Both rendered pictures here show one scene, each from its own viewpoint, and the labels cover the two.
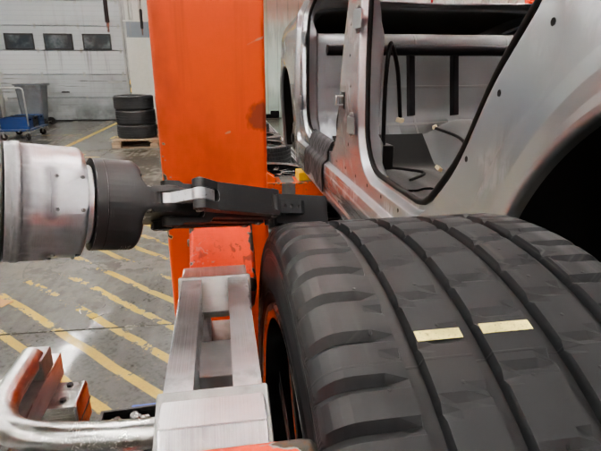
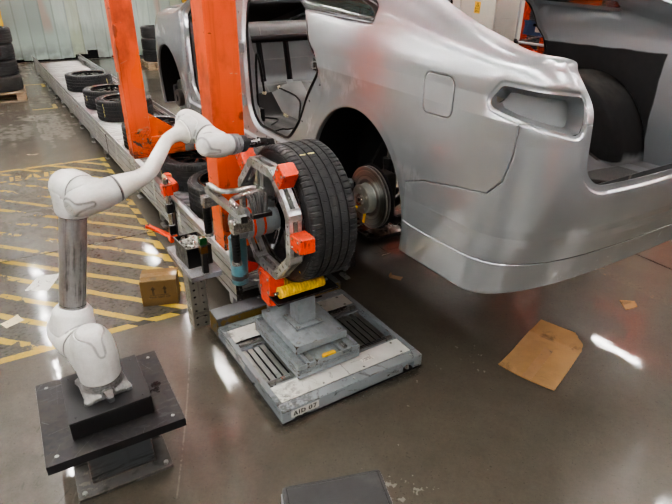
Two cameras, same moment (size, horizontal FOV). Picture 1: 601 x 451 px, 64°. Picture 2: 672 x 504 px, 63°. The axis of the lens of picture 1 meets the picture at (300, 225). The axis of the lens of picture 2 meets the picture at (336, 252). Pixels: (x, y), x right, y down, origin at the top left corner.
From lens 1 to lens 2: 213 cm
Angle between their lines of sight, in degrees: 23
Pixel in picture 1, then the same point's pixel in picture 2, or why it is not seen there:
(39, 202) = (239, 143)
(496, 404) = (310, 161)
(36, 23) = not seen: outside the picture
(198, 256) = (243, 156)
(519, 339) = (312, 154)
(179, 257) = (220, 162)
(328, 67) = not seen: hidden behind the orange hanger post
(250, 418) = not seen: hidden behind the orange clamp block
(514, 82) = (313, 98)
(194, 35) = (223, 94)
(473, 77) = (298, 51)
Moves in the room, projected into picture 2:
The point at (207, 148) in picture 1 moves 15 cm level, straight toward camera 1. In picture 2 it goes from (227, 127) to (240, 133)
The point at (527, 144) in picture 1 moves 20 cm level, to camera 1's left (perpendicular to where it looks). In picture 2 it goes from (317, 118) to (280, 121)
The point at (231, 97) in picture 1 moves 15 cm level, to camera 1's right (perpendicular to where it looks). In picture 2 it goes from (233, 111) to (263, 108)
